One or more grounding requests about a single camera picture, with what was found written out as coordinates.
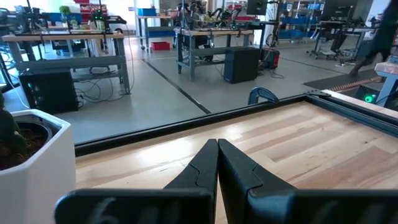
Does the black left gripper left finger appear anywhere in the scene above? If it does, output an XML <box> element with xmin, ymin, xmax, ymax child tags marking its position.
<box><xmin>54</xmin><ymin>138</ymin><xmax>219</xmax><ymax>224</ymax></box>

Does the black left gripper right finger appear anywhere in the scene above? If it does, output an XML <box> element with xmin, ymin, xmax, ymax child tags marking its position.
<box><xmin>215</xmin><ymin>138</ymin><xmax>398</xmax><ymax>224</ymax></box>

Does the blue clamp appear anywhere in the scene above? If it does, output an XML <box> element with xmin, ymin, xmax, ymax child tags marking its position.
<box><xmin>248</xmin><ymin>86</ymin><xmax>280</xmax><ymax>106</ymax></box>

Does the dark blue computer tower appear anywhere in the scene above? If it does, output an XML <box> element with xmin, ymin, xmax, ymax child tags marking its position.
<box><xmin>223</xmin><ymin>46</ymin><xmax>261</xmax><ymax>85</ymax></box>

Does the red equipment box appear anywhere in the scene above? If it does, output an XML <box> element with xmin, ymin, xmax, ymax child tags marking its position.
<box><xmin>263</xmin><ymin>49</ymin><xmax>281</xmax><ymax>70</ymax></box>

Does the black floor mat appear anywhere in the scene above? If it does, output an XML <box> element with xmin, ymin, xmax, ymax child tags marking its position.
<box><xmin>303</xmin><ymin>68</ymin><xmax>387</xmax><ymax>94</ymax></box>

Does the red plastic bin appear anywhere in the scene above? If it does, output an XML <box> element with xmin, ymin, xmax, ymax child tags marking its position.
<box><xmin>150</xmin><ymin>40</ymin><xmax>171</xmax><ymax>52</ymax></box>

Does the grey-legged wooden workbench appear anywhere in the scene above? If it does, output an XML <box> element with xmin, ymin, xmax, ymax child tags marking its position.
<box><xmin>174</xmin><ymin>27</ymin><xmax>254</xmax><ymax>83</ymax></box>

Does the white hexagonal plant pot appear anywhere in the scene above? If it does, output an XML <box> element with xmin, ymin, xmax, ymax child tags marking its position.
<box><xmin>0</xmin><ymin>108</ymin><xmax>77</xmax><ymax>224</ymax></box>

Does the computer with green light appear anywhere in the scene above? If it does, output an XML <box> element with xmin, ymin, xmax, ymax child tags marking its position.
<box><xmin>354</xmin><ymin>84</ymin><xmax>382</xmax><ymax>105</ymax></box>

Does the black computer tower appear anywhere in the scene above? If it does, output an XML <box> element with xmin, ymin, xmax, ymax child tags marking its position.
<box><xmin>18</xmin><ymin>68</ymin><xmax>80</xmax><ymax>115</ymax></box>

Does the grey-blue metal table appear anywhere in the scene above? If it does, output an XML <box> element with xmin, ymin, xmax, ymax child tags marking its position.
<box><xmin>374</xmin><ymin>55</ymin><xmax>398</xmax><ymax>108</ymax></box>

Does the metal cart with blue bin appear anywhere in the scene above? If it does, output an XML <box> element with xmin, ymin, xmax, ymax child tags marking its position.
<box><xmin>135</xmin><ymin>7</ymin><xmax>177</xmax><ymax>51</ymax></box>

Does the black monitor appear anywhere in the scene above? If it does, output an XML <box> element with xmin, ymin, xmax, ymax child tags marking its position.
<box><xmin>246</xmin><ymin>0</ymin><xmax>269</xmax><ymax>16</ymax></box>

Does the black office desk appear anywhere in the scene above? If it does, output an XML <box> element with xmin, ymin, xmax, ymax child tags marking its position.
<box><xmin>310</xmin><ymin>18</ymin><xmax>374</xmax><ymax>60</ymax></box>

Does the green cactus plant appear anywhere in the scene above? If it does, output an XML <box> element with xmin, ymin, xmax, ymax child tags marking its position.
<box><xmin>0</xmin><ymin>93</ymin><xmax>28</xmax><ymax>163</ymax></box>

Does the long wooden workbench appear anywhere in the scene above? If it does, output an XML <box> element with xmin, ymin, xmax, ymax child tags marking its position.
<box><xmin>1</xmin><ymin>29</ymin><xmax>132</xmax><ymax>96</ymax></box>

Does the person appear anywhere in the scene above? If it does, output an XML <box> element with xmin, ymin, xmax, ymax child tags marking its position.
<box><xmin>349</xmin><ymin>0</ymin><xmax>398</xmax><ymax>77</ymax></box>

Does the small green potted plant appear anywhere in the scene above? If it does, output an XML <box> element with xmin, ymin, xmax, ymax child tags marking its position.
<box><xmin>58</xmin><ymin>5</ymin><xmax>72</xmax><ymax>23</ymax></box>

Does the black aluminium table frame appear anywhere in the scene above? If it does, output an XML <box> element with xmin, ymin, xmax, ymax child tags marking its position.
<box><xmin>74</xmin><ymin>90</ymin><xmax>398</xmax><ymax>157</ymax></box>

